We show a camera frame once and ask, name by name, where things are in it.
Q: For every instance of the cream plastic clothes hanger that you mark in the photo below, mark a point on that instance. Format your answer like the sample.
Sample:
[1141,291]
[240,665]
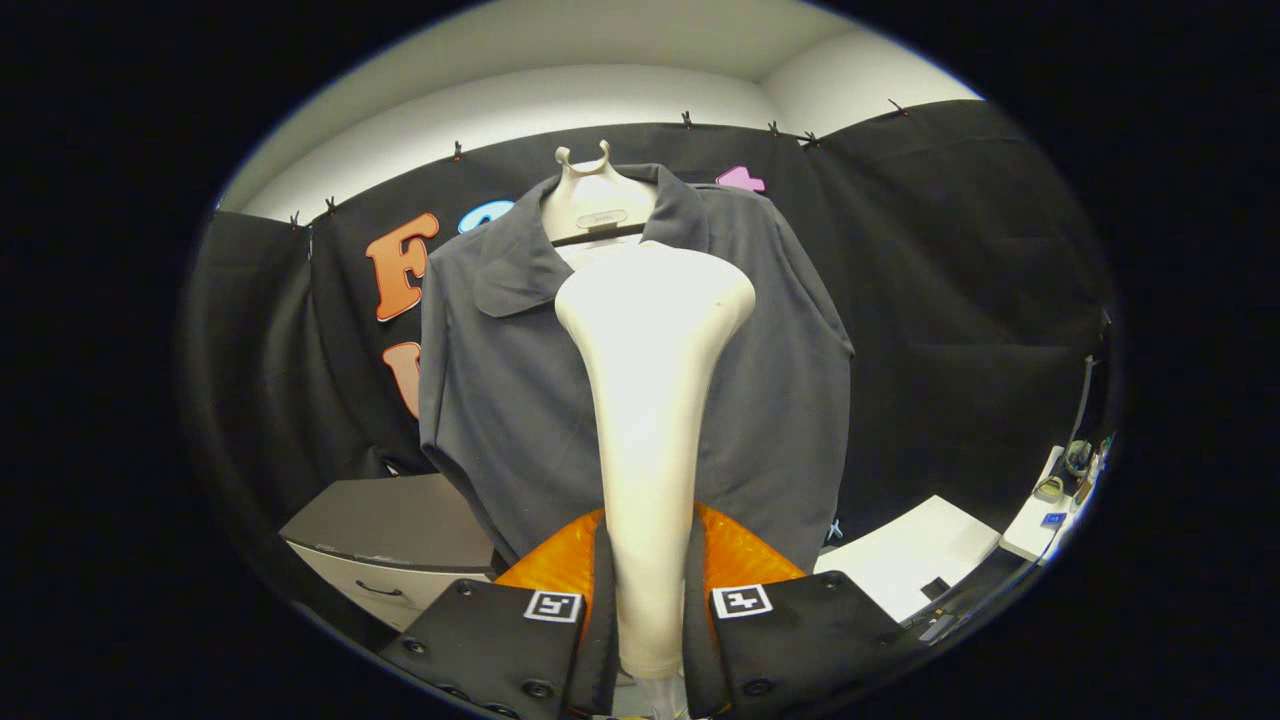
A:
[595,195]

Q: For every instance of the grey drawer cabinet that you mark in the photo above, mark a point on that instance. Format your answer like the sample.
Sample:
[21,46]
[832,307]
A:
[390,520]

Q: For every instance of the plain white table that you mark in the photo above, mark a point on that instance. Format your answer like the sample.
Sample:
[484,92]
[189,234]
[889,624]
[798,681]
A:
[900,555]

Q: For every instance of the cream white garment steamer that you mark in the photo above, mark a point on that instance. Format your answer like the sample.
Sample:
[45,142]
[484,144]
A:
[650,400]

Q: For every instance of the grey button-up shirt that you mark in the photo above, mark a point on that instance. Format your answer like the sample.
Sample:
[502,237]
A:
[500,400]

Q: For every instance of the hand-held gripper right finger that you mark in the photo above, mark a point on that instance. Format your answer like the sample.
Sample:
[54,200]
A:
[700,650]

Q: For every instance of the white table with small items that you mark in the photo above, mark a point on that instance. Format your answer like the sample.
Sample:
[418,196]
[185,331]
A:
[1035,525]

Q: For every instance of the small blue clip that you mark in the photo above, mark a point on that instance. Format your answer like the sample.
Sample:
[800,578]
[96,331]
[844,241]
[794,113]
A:
[834,530]

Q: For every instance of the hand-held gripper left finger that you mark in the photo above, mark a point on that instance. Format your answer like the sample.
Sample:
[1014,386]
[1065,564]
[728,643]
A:
[603,640]

